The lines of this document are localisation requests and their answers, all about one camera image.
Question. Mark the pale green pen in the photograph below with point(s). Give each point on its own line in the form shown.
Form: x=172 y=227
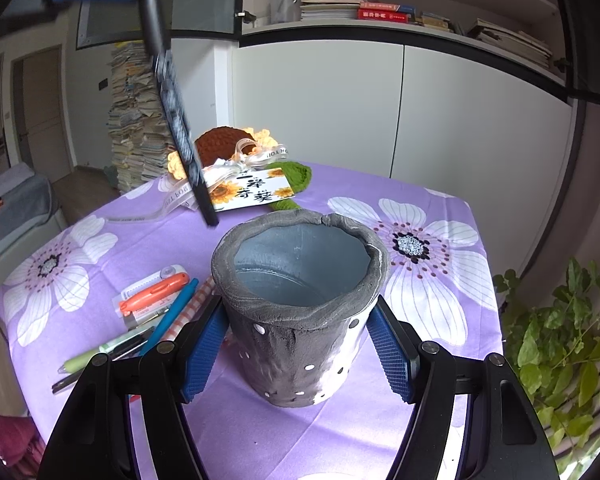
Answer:
x=105 y=350

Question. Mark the pink cloth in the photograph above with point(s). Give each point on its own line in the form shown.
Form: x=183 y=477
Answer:
x=5 y=440

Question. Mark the purple floral tablecloth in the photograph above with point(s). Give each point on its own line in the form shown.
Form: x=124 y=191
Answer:
x=290 y=440

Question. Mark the tall pile of books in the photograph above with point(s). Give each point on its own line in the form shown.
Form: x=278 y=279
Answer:
x=135 y=125

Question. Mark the small pile of books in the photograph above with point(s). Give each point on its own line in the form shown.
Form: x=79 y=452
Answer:
x=435 y=21

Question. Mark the grey sofa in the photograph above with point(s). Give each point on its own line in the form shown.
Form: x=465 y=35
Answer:
x=15 y=210

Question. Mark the plain black pen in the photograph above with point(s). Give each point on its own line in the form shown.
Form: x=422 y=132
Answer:
x=130 y=349

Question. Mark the thin red book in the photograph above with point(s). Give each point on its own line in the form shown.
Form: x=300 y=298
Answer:
x=380 y=6

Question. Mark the blue pen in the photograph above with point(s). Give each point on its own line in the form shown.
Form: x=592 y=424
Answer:
x=172 y=310

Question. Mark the white correction tape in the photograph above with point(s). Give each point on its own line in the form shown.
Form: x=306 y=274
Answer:
x=147 y=280

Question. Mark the grey clay pen holder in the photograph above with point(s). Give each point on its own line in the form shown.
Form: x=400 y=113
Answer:
x=300 y=320

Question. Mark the stack of pale books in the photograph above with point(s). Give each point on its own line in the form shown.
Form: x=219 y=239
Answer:
x=330 y=5

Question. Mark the green crochet leaf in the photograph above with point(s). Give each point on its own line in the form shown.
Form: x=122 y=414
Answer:
x=297 y=175

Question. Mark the brown room door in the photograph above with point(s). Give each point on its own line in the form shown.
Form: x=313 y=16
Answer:
x=42 y=110

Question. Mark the clear plastic container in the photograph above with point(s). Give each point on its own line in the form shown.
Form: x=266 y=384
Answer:
x=281 y=7

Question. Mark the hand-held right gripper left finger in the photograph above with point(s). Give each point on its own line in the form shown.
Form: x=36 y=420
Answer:
x=202 y=355

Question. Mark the sunflower print card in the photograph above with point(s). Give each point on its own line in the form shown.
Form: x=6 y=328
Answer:
x=260 y=187

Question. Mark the black patterned pen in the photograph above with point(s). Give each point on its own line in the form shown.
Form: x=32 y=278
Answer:
x=177 y=120

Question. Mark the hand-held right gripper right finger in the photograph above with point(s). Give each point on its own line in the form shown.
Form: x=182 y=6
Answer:
x=392 y=360

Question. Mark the white bookshelf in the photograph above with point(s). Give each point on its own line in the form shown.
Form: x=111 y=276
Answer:
x=330 y=27

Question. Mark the stack of worn magazines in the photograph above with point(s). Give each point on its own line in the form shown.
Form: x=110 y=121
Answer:
x=515 y=42

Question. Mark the white cabinet door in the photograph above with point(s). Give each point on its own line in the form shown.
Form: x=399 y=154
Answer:
x=320 y=110
x=485 y=130

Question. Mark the pink checked ruler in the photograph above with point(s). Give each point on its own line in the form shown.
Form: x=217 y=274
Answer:
x=197 y=300

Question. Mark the thick red book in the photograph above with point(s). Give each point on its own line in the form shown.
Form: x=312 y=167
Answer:
x=382 y=16

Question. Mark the green potted plant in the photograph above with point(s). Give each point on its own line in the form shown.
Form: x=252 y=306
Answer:
x=565 y=340

